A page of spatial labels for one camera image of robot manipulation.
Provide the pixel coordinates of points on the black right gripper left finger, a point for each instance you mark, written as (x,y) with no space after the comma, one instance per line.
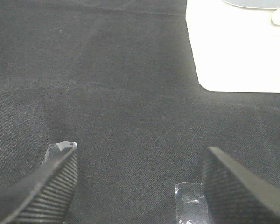
(45,195)

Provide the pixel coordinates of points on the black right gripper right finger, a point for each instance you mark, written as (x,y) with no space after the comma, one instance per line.
(234,194)

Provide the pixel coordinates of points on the clear tape strip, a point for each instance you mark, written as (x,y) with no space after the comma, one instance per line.
(191,205)
(55,148)

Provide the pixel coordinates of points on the black table cloth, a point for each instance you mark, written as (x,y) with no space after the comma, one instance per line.
(118,78)

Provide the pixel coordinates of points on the white plastic basket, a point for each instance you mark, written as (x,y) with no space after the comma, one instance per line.
(235,44)

